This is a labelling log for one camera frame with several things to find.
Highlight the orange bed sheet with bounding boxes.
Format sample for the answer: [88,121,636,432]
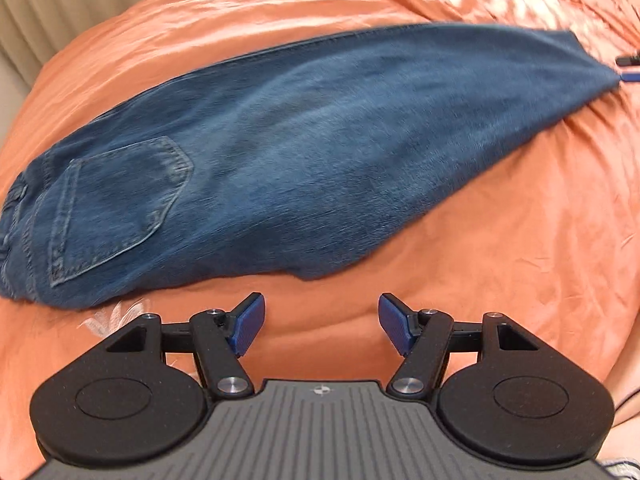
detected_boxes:
[0,0,640,461]

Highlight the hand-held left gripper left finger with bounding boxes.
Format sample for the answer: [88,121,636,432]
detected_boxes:
[105,292,267,401]

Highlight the beige curtain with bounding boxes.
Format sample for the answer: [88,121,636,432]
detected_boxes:
[0,0,208,68]

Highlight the blue denim pants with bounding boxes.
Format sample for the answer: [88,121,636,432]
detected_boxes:
[0,22,623,311]

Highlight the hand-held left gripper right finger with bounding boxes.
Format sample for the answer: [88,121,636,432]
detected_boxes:
[378,292,544,401]

